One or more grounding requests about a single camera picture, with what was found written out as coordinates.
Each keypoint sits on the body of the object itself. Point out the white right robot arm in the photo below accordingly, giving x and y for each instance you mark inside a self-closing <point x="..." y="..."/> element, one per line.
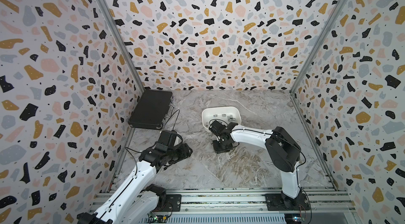
<point x="283" y="150"/>

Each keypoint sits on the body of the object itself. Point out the black tool case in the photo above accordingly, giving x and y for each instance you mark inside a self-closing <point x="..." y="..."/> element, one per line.
<point x="151" y="110"/>

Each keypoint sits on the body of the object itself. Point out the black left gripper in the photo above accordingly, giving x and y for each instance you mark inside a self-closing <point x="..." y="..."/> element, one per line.
<point x="184" y="152"/>

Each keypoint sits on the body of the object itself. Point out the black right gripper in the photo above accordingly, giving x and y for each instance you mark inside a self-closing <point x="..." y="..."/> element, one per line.
<point x="217" y="151"/>

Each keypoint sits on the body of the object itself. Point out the white plastic storage box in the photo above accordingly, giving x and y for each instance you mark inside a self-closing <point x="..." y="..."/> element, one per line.
<point x="207" y="116"/>

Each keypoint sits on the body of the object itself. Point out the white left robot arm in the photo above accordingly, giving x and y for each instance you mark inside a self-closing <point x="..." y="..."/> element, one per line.
<point x="137" y="197"/>

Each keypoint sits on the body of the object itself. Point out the chrome socket pair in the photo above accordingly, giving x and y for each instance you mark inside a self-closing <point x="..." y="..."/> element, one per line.
<point x="231" y="118"/>

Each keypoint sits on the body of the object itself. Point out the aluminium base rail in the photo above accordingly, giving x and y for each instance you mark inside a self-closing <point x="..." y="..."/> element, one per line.
<point x="253" y="206"/>

